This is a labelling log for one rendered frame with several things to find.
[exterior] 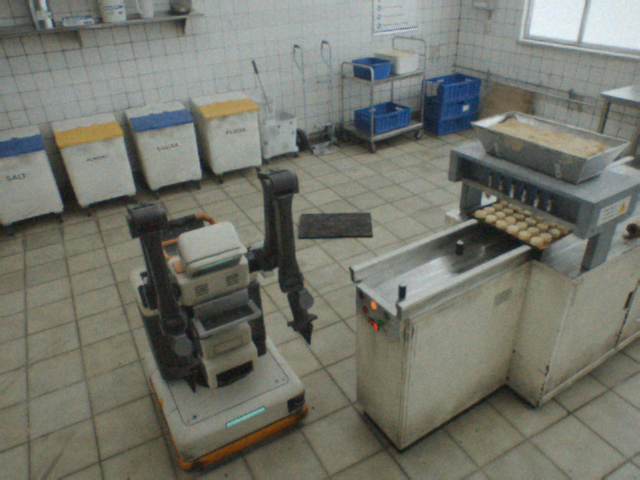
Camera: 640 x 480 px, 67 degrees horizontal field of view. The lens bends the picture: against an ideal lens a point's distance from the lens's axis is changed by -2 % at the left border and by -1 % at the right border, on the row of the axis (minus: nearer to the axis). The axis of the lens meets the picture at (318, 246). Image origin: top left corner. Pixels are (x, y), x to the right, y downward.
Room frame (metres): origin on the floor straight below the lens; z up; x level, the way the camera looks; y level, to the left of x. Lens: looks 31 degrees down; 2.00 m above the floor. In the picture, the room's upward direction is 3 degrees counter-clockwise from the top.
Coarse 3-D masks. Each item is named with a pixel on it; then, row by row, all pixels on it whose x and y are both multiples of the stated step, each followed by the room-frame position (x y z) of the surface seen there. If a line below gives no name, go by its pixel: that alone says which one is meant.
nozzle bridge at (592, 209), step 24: (480, 144) 2.22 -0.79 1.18; (456, 168) 2.14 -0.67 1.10; (480, 168) 2.12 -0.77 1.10; (504, 168) 1.92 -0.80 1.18; (528, 168) 1.91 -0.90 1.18; (480, 192) 2.25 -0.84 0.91; (504, 192) 1.96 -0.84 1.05; (528, 192) 1.89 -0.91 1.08; (552, 192) 1.80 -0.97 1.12; (576, 192) 1.66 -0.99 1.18; (600, 192) 1.65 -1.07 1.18; (624, 192) 1.66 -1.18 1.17; (552, 216) 1.72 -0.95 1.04; (576, 216) 1.69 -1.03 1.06; (600, 216) 1.60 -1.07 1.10; (624, 216) 1.69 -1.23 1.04; (600, 240) 1.63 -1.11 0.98; (600, 264) 1.66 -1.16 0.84
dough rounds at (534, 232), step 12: (492, 204) 2.10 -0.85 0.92; (504, 204) 2.09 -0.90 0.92; (480, 216) 1.99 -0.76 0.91; (492, 216) 1.97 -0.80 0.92; (504, 216) 1.97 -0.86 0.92; (516, 216) 1.96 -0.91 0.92; (528, 216) 1.97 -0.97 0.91; (504, 228) 1.89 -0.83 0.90; (516, 228) 1.85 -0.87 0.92; (528, 228) 1.85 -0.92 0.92; (540, 228) 1.84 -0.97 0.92; (552, 228) 1.87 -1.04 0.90; (564, 228) 1.83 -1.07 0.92; (528, 240) 1.78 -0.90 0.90; (540, 240) 1.74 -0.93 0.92; (552, 240) 1.77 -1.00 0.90
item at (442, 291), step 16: (512, 256) 1.67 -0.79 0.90; (528, 256) 1.73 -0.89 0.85; (464, 272) 1.57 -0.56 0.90; (480, 272) 1.57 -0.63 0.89; (496, 272) 1.62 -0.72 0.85; (432, 288) 1.47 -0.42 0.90; (448, 288) 1.48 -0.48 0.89; (464, 288) 1.53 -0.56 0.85; (400, 304) 1.39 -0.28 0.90; (416, 304) 1.40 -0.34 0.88; (432, 304) 1.45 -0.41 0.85
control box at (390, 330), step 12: (360, 288) 1.58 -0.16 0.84; (360, 300) 1.58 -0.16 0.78; (372, 300) 1.51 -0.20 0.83; (384, 300) 1.50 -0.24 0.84; (360, 312) 1.58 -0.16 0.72; (372, 312) 1.51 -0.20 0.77; (372, 324) 1.51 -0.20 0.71; (384, 324) 1.45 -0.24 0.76; (396, 324) 1.41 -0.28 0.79; (384, 336) 1.45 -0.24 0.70; (396, 336) 1.41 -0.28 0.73
